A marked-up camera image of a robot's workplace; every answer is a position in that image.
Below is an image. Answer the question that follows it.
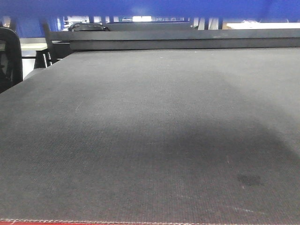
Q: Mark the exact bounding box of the blue plastic bin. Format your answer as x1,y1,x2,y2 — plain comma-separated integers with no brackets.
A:
0,0,300,20

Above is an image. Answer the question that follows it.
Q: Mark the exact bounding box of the dark grey conveyor belt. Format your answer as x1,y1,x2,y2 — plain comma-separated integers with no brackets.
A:
0,48,300,225

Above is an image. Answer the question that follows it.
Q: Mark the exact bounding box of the black office chair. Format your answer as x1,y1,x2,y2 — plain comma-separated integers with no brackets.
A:
0,27,23,93

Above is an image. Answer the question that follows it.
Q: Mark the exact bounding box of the black conveyor end frame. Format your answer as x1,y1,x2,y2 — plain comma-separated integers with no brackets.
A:
48,29,300,51

